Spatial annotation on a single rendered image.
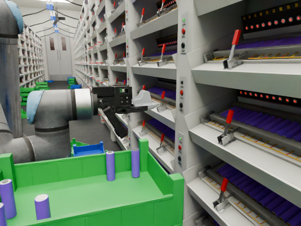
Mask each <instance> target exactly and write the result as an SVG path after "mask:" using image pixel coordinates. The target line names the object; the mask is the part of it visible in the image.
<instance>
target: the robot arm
mask: <svg viewBox="0 0 301 226"><path fill-rule="evenodd" d="M23 29H24V23H23V18H22V14H21V11H20V9H19V7H18V6H17V5H16V4H15V3H14V2H12V1H9V0H0V155H1V154H6V153H12V154H13V162H14V164H20V163H27V162H34V161H45V160H52V159H60V158H67V157H71V151H72V148H71V144H70V132H69V121H75V120H84V119H91V118H92V115H93V116H95V115H98V108H101V109H102V111H103V112H104V114H105V115H106V117H107V118H108V120H109V121H110V123H111V124H112V126H113V127H114V131H115V134H116V135H117V136H118V137H120V138H121V139H122V138H124V137H126V136H127V135H128V134H127V130H126V128H125V127H124V126H123V125H122V124H121V123H120V122H119V120H118V119H117V117H116V116H115V113H117V114H128V113H137V112H143V111H147V110H151V109H154V108H155V107H157V106H158V105H159V103H152V100H151V96H150V93H149V92H148V91H145V90H141V91H140V92H139V94H138V96H137V97H133V94H132V87H129V86H127V85H126V84H124V85H110V86H101V87H97V86H92V92H91V91H90V89H68V90H42V91H32V92H30V94H29V95H28V98H27V106H26V114H27V121H28V123H29V124H31V125H33V124H34V130H35V135H33V136H28V137H27V136H26V135H25V134H23V133H22V117H21V98H20V79H19V60H18V41H17V40H18V34H22V33H23ZM100 100H102V102H101V101H100ZM99 101H100V102H99Z"/></svg>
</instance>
